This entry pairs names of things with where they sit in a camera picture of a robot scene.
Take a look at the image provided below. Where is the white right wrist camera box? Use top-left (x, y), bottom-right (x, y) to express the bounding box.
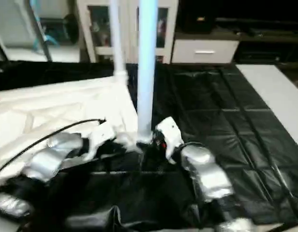
top-left (154, 116), bottom-right (186, 165)

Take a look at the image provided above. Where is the white flat board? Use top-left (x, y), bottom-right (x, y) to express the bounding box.
top-left (236, 64), bottom-right (298, 150)

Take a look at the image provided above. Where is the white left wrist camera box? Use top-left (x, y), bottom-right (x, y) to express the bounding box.
top-left (81, 120), bottom-right (121, 161)

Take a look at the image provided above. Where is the black work mat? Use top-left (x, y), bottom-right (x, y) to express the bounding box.
top-left (0, 60), bottom-right (298, 232)

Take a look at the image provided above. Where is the white plastic table leg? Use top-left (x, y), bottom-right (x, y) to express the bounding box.
top-left (109, 0), bottom-right (129, 83)
top-left (136, 0), bottom-right (159, 145)

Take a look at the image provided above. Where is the white glass door cabinet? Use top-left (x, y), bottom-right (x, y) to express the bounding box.
top-left (76, 0), bottom-right (179, 64)

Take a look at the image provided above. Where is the white drawer unit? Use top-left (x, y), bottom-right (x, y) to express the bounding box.
top-left (171, 39), bottom-right (240, 64)

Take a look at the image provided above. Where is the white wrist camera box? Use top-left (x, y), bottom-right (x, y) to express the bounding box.
top-left (81, 120), bottom-right (121, 161)
top-left (154, 116), bottom-right (186, 165)

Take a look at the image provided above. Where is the white plastic table top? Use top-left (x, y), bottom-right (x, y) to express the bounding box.
top-left (0, 72), bottom-right (154, 187)

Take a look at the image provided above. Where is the black equipment case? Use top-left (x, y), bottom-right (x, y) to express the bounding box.
top-left (180, 0), bottom-right (217, 34)

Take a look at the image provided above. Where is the teal plastic object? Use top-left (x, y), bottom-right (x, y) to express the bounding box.
top-left (33, 0), bottom-right (62, 51)

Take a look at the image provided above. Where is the grey metal pole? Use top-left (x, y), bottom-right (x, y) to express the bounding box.
top-left (26, 0), bottom-right (53, 62)

